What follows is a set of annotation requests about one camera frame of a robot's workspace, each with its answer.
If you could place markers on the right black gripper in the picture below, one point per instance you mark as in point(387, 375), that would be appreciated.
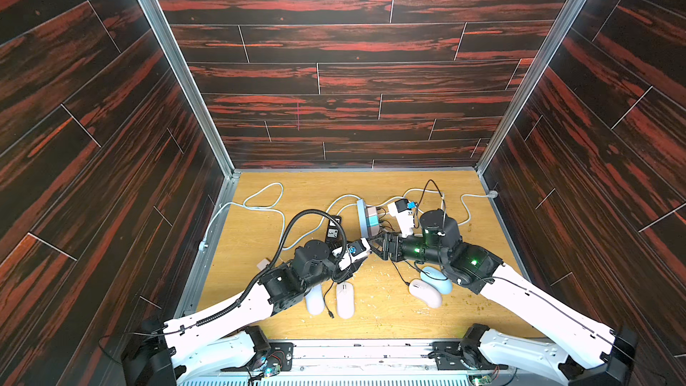
point(390, 247)

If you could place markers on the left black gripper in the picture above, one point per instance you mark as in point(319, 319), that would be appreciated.
point(345, 274)

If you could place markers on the white mouse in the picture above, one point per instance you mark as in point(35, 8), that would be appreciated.
point(314, 300)

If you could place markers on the white power strip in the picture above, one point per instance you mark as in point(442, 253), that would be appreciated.
point(368, 216)

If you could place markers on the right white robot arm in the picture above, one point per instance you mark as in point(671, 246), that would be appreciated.
point(578, 350)

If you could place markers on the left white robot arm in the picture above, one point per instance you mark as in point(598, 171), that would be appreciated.
point(226, 336)

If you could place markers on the light blue mouse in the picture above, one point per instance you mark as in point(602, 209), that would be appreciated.
point(436, 279)

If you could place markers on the black power strip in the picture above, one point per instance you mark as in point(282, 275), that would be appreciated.
point(333, 238)

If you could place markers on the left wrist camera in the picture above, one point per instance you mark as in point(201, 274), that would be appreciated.
point(357, 251)

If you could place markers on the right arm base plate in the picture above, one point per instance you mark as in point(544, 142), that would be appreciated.
point(463, 353)

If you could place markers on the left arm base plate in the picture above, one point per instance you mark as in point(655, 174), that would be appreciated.
point(268, 357)

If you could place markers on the aluminium frame right post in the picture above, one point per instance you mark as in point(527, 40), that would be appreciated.
point(561, 26)

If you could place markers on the aluminium frame post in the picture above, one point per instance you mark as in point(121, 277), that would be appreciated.
point(193, 289)
point(561, 26)

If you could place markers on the aluminium frame left post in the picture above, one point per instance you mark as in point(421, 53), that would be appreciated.
point(193, 289)

